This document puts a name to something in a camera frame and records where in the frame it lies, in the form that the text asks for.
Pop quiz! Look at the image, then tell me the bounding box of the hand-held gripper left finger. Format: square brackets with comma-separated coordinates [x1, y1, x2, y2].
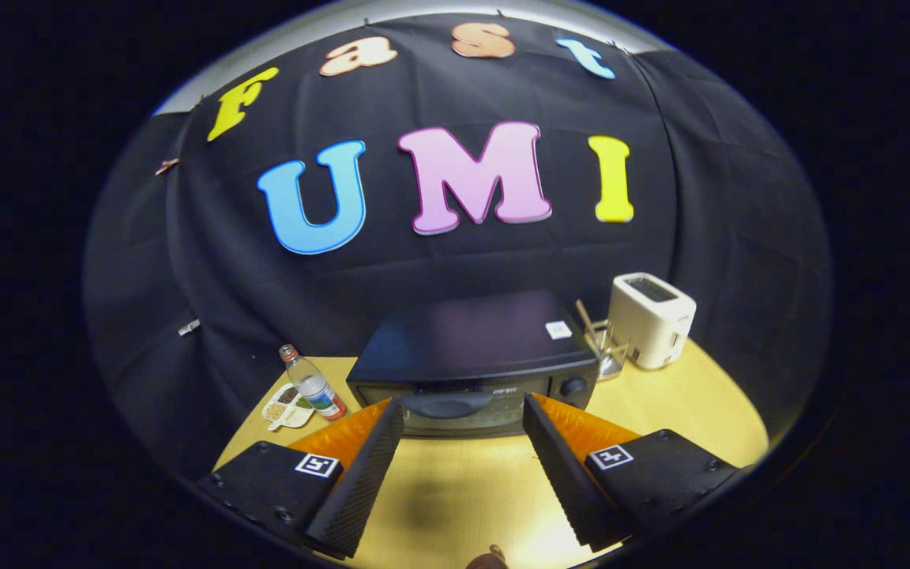
[198, 398, 406, 560]

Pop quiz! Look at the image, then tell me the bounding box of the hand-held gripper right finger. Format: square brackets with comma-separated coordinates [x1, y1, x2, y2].
[522, 393, 743, 552]

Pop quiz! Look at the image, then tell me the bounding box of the black toaster oven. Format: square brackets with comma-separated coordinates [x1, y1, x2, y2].
[346, 289, 600, 438]

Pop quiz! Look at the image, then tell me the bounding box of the white toaster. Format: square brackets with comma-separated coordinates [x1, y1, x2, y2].
[607, 273, 698, 371]

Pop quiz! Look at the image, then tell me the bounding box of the clear plastic water bottle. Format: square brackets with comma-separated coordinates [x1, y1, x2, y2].
[279, 344, 348, 421]

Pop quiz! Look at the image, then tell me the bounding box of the white divided snack tray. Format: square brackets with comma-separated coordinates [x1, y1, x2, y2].
[261, 383, 315, 431]

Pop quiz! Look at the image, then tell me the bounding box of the glass jar with wooden stick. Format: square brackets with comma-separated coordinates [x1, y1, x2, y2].
[576, 299, 630, 382]

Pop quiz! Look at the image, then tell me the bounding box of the black backdrop cloth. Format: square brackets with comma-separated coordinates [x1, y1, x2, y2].
[80, 12, 835, 475]

